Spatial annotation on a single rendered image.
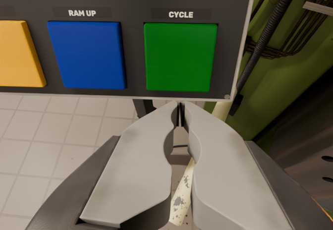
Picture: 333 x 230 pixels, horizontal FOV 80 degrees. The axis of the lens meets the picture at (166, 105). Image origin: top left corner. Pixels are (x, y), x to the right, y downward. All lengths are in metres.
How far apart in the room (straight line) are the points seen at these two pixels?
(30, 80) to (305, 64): 0.56
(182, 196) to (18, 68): 0.43
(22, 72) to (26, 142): 1.25
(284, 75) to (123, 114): 0.99
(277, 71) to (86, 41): 0.51
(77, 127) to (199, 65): 1.24
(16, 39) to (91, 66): 0.08
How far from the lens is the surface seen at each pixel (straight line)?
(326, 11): 0.49
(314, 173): 0.62
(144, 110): 0.57
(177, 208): 0.54
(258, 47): 0.55
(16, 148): 1.54
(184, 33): 0.21
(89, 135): 1.35
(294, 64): 0.60
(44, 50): 0.27
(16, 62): 0.29
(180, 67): 0.22
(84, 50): 0.24
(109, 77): 0.24
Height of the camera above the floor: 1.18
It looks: 61 degrees down
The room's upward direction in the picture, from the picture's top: 2 degrees counter-clockwise
